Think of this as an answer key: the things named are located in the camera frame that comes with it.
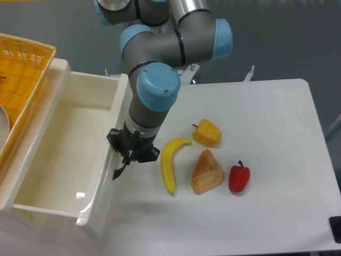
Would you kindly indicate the yellow banana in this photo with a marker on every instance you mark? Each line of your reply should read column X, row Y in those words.
column 166, row 162

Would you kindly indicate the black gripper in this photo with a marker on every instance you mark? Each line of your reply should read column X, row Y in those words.
column 133, row 147

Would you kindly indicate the white plate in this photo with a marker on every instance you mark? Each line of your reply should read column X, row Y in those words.
column 4, row 126

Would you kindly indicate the yellow wicker basket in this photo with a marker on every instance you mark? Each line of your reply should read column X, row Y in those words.
column 24, row 64

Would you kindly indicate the white drawer cabinet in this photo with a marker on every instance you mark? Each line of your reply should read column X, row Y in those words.
column 32, row 120

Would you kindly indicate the orange bread wedge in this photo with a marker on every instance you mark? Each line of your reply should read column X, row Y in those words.
column 208, row 173

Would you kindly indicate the yellow bell pepper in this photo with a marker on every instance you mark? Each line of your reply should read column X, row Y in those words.
column 207, row 133

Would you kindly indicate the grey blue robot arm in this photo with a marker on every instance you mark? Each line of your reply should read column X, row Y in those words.
column 164, row 35

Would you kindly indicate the red bell pepper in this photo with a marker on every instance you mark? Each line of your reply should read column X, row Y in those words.
column 239, row 177

